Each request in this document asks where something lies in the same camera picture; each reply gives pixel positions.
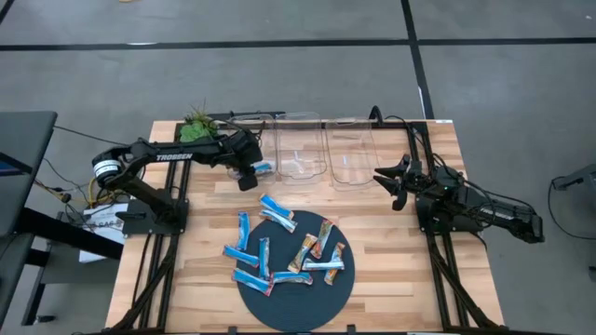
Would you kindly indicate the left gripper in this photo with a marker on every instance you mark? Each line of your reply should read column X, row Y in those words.
column 242, row 149

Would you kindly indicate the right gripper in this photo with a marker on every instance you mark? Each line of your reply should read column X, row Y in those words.
column 414, row 183

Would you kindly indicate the blue granola bar orange edge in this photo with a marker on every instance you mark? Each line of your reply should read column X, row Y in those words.
column 276, row 206

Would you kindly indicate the clear plastic bin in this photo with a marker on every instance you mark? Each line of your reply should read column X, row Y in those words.
column 300, row 139
column 267, row 139
column 351, row 149

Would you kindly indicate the blue granola bar red tips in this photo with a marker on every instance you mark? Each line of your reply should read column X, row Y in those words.
column 240, row 256
column 251, row 280

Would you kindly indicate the orange red granola bar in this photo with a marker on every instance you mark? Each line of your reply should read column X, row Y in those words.
column 322, row 238

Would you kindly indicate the round dark woven placemat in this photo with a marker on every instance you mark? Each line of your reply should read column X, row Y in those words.
column 298, row 307

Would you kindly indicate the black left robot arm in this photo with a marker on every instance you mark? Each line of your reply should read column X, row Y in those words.
column 174, row 156

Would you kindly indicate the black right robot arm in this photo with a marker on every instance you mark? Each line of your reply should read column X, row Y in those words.
column 503, row 215

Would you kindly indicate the green succulent in patterned pot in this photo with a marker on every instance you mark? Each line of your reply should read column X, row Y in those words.
column 195, row 130

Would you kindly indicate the white table corner label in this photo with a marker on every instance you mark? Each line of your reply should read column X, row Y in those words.
column 443, row 121

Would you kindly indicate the white printed paper box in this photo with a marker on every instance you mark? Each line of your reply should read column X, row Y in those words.
column 102, row 215

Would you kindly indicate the black desk stand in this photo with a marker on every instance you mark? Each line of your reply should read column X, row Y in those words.
column 70, row 235

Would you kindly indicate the grey stand foot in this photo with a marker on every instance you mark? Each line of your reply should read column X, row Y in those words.
column 577, row 178

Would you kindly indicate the dark grey desk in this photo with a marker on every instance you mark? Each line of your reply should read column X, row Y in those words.
column 23, row 139

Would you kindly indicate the black metal table frame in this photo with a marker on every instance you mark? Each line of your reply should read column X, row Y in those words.
column 410, row 125

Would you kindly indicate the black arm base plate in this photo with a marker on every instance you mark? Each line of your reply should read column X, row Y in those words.
column 139, row 225
column 426, row 223

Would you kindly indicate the small black edge bracket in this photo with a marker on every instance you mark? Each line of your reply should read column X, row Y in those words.
column 351, row 330
column 232, row 330

